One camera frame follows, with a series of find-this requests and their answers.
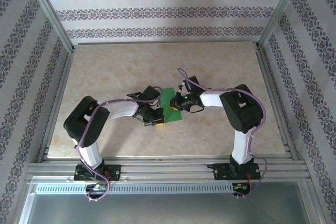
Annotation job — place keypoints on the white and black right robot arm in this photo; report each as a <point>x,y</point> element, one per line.
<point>241,111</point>

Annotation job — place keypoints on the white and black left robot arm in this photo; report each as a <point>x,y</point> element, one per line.
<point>120,108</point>

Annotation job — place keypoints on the grey metal sheet panel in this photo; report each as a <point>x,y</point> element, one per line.
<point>168,211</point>

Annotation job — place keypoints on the small circuit board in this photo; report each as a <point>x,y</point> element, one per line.
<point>240,186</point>
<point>97,187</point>

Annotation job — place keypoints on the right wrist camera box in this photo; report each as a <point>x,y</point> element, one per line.
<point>191,85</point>

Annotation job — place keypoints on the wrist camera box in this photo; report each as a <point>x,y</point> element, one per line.
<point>151,93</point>
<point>191,85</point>

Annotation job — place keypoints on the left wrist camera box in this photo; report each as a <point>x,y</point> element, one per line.
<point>151,93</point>

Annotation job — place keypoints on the aluminium mounting rail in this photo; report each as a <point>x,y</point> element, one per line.
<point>168,169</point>

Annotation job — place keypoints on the thin aluminium edge rail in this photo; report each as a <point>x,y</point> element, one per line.
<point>168,42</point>

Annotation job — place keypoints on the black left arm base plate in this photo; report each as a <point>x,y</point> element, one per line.
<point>113,172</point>

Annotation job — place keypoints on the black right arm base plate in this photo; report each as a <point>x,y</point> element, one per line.
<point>220,171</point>

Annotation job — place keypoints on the aluminium side rail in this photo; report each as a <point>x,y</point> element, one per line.
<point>275,103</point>
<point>58,103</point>

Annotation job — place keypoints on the aluminium frame post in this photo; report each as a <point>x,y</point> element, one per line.
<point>278,11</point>
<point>51,11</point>

